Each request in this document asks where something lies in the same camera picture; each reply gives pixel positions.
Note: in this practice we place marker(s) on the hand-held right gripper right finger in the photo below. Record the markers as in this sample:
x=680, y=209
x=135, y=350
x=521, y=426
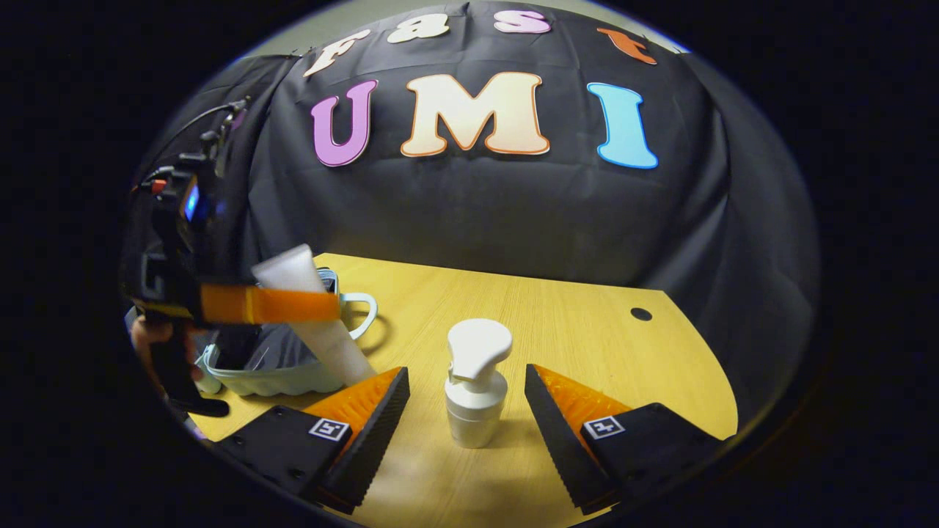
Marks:
x=557, y=440

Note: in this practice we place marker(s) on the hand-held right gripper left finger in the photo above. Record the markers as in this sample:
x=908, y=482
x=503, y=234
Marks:
x=367, y=447

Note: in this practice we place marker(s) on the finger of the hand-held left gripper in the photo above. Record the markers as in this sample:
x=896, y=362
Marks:
x=279, y=304

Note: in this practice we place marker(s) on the white squeeze tube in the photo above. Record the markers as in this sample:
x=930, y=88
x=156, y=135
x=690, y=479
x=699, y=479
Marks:
x=290, y=268

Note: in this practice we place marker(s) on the white pump bottle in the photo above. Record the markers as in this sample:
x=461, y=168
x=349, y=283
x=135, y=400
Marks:
x=475, y=396

